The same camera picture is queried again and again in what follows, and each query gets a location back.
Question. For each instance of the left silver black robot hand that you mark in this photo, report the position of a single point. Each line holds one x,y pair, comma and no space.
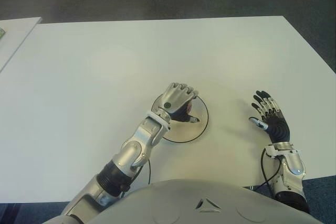
174,98

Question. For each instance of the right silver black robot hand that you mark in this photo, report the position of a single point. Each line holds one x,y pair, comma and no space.
278,129

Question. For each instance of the white plate with black rim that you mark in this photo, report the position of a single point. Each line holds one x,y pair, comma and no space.
183,132

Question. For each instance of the grey robot torso shell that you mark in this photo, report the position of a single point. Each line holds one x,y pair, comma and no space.
204,203

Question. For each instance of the white side table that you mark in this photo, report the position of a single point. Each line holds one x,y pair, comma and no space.
18,35

